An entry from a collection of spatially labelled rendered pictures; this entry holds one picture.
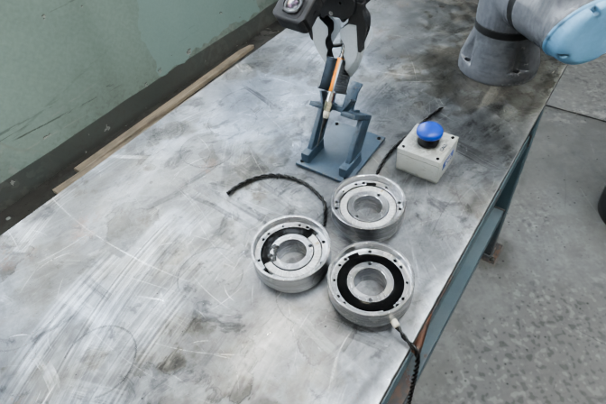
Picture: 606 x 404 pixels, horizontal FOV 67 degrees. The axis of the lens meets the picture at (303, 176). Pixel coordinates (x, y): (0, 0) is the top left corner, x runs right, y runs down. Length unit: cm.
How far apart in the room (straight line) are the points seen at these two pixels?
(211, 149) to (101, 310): 33
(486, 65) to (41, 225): 82
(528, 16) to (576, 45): 9
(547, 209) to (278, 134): 127
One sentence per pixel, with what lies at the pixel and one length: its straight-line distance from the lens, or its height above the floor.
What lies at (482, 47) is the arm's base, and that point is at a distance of 96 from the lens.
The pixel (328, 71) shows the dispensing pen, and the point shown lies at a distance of 67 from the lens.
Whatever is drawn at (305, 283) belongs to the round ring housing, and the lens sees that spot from 59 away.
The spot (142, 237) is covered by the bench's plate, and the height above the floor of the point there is 80.
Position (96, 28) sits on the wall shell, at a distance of 220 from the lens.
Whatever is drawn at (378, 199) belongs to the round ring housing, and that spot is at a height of 83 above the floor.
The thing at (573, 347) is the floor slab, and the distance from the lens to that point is 159.
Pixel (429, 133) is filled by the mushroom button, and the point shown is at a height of 87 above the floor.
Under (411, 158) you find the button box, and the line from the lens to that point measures 73.
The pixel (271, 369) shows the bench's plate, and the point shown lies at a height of 80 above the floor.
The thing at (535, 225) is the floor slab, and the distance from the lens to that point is 182.
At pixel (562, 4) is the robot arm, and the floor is 100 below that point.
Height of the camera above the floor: 132
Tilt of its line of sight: 45 degrees down
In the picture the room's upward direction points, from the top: 6 degrees counter-clockwise
